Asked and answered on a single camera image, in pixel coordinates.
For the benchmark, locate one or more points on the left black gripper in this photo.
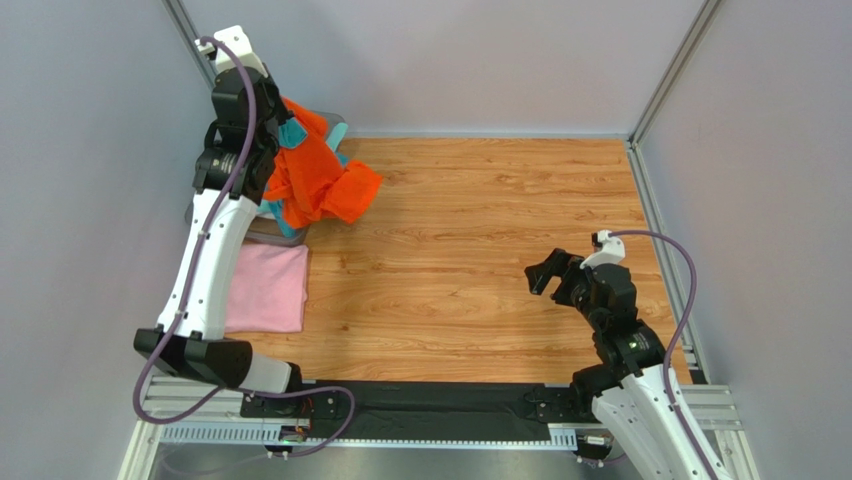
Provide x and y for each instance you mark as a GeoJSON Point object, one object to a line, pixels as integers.
{"type": "Point", "coordinates": [270, 88]}

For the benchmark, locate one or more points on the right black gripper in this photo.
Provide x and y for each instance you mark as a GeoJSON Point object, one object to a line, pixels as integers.
{"type": "Point", "coordinates": [562, 281]}

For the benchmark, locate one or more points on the orange t shirt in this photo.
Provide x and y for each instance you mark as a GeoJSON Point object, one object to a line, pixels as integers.
{"type": "Point", "coordinates": [313, 185]}

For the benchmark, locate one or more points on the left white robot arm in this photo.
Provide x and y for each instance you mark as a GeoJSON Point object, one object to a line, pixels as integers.
{"type": "Point", "coordinates": [230, 179]}

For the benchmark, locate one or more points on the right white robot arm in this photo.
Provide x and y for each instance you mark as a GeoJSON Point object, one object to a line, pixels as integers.
{"type": "Point", "coordinates": [633, 392]}

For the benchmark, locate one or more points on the dark teal t shirt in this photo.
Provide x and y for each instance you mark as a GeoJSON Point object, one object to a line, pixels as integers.
{"type": "Point", "coordinates": [292, 134]}

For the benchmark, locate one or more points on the light mint t shirt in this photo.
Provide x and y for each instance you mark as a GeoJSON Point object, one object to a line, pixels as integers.
{"type": "Point", "coordinates": [335, 135]}

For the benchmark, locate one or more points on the clear plastic bin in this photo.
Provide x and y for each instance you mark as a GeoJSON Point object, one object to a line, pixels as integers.
{"type": "Point", "coordinates": [259, 236]}

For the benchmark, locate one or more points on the folded pink t shirt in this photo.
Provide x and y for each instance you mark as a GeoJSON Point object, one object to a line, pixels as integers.
{"type": "Point", "coordinates": [268, 292]}

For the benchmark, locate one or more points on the black base cloth strip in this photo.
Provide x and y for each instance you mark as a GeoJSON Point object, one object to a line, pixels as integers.
{"type": "Point", "coordinates": [456, 411]}

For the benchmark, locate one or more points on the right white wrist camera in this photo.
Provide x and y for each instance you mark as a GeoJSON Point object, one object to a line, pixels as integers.
{"type": "Point", "coordinates": [608, 249]}

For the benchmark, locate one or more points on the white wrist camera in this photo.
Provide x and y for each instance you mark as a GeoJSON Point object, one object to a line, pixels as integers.
{"type": "Point", "coordinates": [608, 249]}
{"type": "Point", "coordinates": [238, 42]}

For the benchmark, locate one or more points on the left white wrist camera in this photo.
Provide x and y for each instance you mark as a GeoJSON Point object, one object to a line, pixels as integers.
{"type": "Point", "coordinates": [238, 42]}

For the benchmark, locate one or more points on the aluminium frame rail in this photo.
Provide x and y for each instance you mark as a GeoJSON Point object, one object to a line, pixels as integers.
{"type": "Point", "coordinates": [189, 412]}

